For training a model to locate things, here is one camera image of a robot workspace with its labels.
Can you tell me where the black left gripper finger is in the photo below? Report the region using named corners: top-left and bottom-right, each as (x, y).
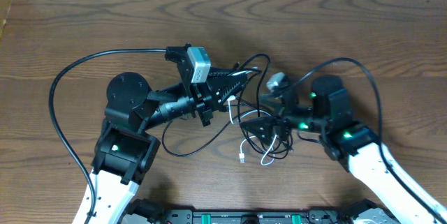
top-left (209, 79), bottom-right (247, 111)
top-left (208, 67), bottom-right (255, 79)

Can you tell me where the black USB cable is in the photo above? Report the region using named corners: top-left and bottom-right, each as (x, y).
top-left (161, 53), bottom-right (294, 159)

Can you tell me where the white USB cable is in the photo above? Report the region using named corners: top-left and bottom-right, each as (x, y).
top-left (226, 66), bottom-right (280, 167)

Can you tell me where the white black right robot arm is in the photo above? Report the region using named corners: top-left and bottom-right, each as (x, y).
top-left (240, 73), bottom-right (446, 223)

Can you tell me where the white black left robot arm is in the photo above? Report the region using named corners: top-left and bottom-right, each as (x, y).
top-left (73, 46), bottom-right (254, 223)

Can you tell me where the black right camera cable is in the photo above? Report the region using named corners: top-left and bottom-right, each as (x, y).
top-left (286, 57), bottom-right (447, 223)

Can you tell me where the black camera cable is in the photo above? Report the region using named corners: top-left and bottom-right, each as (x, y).
top-left (48, 45), bottom-right (191, 224)
top-left (286, 57), bottom-right (447, 223)

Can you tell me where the black left camera cable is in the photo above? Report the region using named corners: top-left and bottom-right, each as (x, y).
top-left (48, 45), bottom-right (191, 224)

